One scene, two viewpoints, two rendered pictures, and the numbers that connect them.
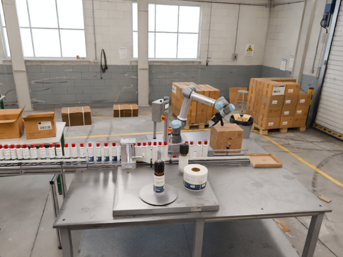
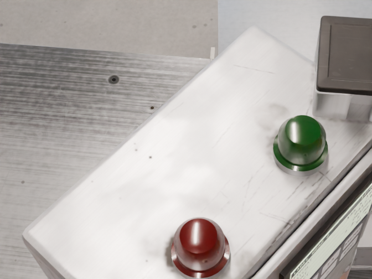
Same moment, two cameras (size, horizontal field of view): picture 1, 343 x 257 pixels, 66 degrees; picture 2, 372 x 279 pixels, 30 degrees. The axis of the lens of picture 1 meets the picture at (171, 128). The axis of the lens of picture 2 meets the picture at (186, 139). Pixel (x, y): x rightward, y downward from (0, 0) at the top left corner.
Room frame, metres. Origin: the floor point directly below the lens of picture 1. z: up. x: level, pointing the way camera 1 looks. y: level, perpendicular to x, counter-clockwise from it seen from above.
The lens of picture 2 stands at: (2.37, 0.06, 1.77)
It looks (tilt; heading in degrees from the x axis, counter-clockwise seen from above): 58 degrees down; 23
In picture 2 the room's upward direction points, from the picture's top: 8 degrees counter-clockwise
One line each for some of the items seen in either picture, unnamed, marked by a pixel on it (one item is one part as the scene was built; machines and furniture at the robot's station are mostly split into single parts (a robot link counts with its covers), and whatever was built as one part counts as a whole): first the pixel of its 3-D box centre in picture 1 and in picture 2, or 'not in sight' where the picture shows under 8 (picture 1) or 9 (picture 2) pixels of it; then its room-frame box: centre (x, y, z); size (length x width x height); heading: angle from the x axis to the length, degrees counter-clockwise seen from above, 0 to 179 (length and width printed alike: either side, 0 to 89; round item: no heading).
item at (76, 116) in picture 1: (76, 116); not in sight; (6.04, 2.26, 0.16); 0.65 x 0.54 x 0.32; 110
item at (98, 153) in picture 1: (98, 152); not in sight; (2.35, 0.70, 0.98); 0.05 x 0.05 x 0.20
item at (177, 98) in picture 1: (193, 103); not in sight; (6.44, -0.53, 0.45); 1.20 x 0.84 x 0.89; 17
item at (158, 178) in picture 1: (158, 177); not in sight; (1.83, 0.08, 1.04); 0.09 x 0.09 x 0.29
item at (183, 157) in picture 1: (183, 158); not in sight; (2.18, -0.12, 1.03); 0.09 x 0.09 x 0.30
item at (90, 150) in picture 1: (90, 152); not in sight; (2.34, 0.78, 0.98); 0.05 x 0.05 x 0.20
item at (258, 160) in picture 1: (263, 159); not in sight; (2.59, -0.99, 0.85); 0.30 x 0.26 x 0.04; 98
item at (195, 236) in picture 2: not in sight; (199, 244); (2.48, 0.11, 1.49); 0.03 x 0.03 x 0.02
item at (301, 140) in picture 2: not in sight; (301, 140); (2.54, 0.08, 1.49); 0.03 x 0.03 x 0.02
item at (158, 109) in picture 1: (160, 110); (222, 251); (2.52, 0.11, 1.38); 0.17 x 0.10 x 0.19; 153
